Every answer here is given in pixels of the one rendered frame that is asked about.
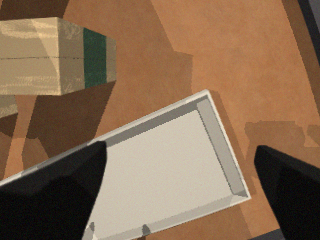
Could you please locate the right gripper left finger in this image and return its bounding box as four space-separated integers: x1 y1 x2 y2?
0 141 107 240

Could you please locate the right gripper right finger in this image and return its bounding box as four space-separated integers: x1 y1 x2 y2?
254 145 320 240

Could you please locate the tan and green rectangular block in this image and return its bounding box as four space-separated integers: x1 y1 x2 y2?
0 95 18 118
0 17 116 95

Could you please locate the white shallow tray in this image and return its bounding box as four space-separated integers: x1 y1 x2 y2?
0 89 251 240

